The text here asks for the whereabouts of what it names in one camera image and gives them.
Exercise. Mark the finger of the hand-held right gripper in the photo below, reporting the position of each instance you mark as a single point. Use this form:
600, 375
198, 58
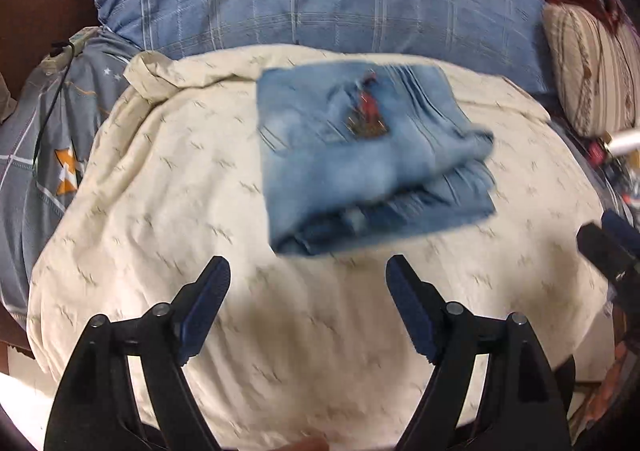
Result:
622, 231
602, 248

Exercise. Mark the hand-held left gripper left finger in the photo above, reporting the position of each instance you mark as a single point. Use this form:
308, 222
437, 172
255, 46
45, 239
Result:
205, 311

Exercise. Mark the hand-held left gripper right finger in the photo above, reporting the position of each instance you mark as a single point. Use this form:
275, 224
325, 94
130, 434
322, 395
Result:
411, 306

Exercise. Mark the blue denim pants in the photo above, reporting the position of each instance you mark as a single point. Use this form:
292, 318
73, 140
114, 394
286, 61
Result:
350, 171

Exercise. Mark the white tube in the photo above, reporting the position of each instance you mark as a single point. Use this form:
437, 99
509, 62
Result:
625, 141

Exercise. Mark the cream patterned blanket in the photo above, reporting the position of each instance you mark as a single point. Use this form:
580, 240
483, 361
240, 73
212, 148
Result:
175, 206

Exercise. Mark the beige striped pillow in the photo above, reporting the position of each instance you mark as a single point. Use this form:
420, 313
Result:
590, 71

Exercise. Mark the grey-blue star print sheet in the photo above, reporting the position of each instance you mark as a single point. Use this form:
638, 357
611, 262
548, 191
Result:
30, 181

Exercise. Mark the brown wooden headboard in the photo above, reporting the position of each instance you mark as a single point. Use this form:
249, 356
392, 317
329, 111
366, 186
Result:
45, 6

